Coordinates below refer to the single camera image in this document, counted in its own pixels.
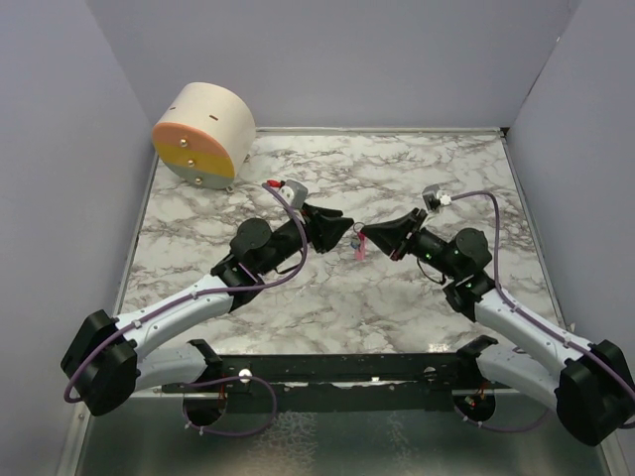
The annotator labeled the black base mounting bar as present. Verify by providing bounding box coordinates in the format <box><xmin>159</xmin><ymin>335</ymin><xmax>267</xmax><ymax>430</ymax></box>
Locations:
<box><xmin>162</xmin><ymin>335</ymin><xmax>497</xmax><ymax>414</ymax></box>

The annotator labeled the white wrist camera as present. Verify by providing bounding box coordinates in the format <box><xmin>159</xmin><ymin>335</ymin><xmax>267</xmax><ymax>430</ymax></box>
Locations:
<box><xmin>279</xmin><ymin>179</ymin><xmax>309</xmax><ymax>209</ymax></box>
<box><xmin>422</xmin><ymin>184</ymin><xmax>452</xmax><ymax>214</ymax></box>

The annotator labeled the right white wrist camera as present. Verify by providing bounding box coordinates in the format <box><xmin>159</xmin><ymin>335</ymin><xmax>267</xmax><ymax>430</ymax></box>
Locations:
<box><xmin>422</xmin><ymin>184</ymin><xmax>452</xmax><ymax>214</ymax></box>

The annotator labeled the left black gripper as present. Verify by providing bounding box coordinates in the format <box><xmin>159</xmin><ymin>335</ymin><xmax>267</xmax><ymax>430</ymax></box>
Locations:
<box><xmin>258</xmin><ymin>202</ymin><xmax>354</xmax><ymax>276</ymax></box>

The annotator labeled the cream cylinder tricolour face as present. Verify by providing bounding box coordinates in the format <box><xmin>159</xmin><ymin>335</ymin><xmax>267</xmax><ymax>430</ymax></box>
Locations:
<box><xmin>151</xmin><ymin>82</ymin><xmax>256</xmax><ymax>189</ymax></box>

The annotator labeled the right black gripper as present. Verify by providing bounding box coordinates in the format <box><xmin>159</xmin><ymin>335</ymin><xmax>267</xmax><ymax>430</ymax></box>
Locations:
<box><xmin>362</xmin><ymin>207</ymin><xmax>461</xmax><ymax>280</ymax></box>

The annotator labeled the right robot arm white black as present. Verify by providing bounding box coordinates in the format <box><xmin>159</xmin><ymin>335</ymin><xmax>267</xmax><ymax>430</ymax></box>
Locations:
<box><xmin>361</xmin><ymin>208</ymin><xmax>634</xmax><ymax>446</ymax></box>

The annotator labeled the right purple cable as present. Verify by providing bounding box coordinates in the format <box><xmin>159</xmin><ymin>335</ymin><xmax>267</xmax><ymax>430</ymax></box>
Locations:
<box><xmin>445</xmin><ymin>190</ymin><xmax>635</xmax><ymax>431</ymax></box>

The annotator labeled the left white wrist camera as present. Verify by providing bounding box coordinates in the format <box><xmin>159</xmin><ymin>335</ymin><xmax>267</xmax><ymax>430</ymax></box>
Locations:
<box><xmin>279</xmin><ymin>179</ymin><xmax>309</xmax><ymax>209</ymax></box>

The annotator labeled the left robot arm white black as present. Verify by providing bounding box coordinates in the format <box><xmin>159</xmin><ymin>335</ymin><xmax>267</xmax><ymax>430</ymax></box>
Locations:
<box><xmin>61</xmin><ymin>204</ymin><xmax>354</xmax><ymax>417</ymax></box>

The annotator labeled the pink strap keyring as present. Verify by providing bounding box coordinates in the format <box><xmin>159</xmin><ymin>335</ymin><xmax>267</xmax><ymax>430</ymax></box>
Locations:
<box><xmin>351</xmin><ymin>222</ymin><xmax>366</xmax><ymax>261</ymax></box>

